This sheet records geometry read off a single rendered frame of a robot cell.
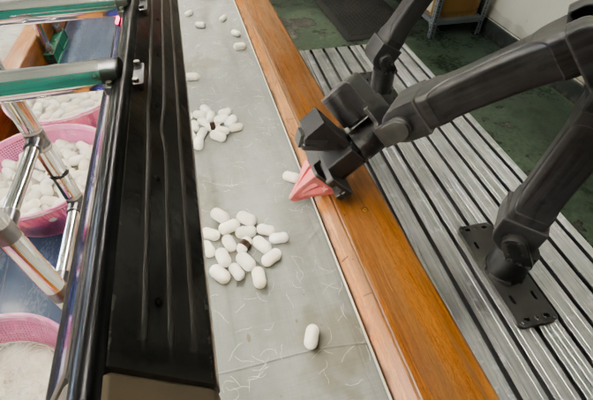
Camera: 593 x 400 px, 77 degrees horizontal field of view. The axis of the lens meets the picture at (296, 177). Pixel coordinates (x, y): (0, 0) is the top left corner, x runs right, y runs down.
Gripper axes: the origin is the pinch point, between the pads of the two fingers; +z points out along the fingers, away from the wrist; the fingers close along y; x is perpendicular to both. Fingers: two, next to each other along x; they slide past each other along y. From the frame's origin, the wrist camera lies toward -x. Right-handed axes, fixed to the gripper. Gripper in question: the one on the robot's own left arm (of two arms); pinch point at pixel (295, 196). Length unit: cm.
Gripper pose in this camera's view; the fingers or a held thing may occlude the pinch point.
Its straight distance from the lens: 67.0
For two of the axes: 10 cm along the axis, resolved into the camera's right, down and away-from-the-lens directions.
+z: -7.4, 6.0, 3.2
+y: 2.5, 6.8, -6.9
